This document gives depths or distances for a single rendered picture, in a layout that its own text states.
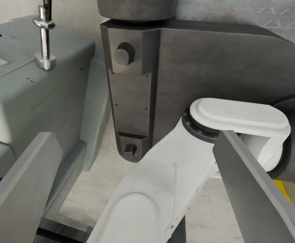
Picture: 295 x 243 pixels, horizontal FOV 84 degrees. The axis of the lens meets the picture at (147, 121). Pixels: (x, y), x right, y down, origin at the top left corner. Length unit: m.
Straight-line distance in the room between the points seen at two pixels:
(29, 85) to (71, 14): 0.67
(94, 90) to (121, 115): 0.52
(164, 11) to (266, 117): 0.33
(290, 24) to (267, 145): 0.39
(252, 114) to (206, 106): 0.10
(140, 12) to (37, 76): 0.39
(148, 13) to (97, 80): 0.66
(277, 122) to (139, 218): 0.33
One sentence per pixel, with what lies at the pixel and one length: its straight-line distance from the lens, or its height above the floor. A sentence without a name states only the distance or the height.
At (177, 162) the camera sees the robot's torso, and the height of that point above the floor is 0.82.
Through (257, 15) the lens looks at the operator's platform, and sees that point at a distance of 0.65.
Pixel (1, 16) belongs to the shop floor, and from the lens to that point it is 1.52.
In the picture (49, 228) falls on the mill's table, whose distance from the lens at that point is 0.70.
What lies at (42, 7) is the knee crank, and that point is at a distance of 0.61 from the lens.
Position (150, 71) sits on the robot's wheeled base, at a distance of 0.46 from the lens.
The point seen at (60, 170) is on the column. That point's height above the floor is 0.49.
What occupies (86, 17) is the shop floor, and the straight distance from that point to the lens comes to 1.16.
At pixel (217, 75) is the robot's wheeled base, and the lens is 0.49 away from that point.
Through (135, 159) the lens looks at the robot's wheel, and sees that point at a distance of 0.71.
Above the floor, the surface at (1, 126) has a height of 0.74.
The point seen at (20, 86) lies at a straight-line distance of 0.62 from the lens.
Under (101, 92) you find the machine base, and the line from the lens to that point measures 1.05.
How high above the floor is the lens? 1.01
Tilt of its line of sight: 49 degrees down
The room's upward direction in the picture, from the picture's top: 163 degrees counter-clockwise
